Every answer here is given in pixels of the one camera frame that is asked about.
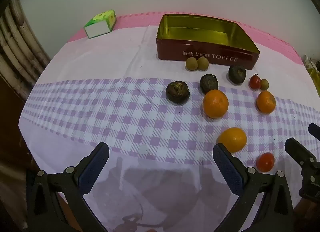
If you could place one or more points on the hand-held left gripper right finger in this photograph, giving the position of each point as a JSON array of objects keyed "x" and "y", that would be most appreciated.
[{"x": 228, "y": 169}]

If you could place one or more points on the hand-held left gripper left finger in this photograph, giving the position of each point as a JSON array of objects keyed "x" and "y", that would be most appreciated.
[{"x": 93, "y": 167}]

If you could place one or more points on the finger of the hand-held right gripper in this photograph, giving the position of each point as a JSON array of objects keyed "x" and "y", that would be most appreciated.
[
  {"x": 315, "y": 130},
  {"x": 297, "y": 150}
]

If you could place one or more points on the orange mandarin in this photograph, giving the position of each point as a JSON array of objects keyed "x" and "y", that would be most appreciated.
[
  {"x": 266, "y": 102},
  {"x": 233, "y": 138},
  {"x": 215, "y": 103}
]

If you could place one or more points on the small brown longan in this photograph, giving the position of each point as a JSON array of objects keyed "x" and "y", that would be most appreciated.
[{"x": 264, "y": 84}]

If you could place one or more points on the red cherry tomato with stem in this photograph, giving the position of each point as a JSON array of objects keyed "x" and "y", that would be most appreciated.
[{"x": 254, "y": 82}]

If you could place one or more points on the dark dried fruit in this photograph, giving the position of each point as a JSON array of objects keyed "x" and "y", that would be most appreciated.
[
  {"x": 177, "y": 93},
  {"x": 209, "y": 84},
  {"x": 237, "y": 74}
]

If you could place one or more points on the red tin box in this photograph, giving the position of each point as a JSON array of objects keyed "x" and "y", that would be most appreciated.
[{"x": 175, "y": 52}]

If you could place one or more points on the white purple checked tablecloth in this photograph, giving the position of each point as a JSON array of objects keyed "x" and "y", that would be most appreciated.
[{"x": 100, "y": 72}]

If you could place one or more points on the rattan furniture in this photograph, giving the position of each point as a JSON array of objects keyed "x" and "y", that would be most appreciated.
[{"x": 15, "y": 47}]

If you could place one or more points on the green tissue box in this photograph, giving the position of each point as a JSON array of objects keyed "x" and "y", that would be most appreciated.
[{"x": 105, "y": 18}]

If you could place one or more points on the pink striped cloth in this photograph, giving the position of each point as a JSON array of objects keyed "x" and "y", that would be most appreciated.
[{"x": 140, "y": 19}]

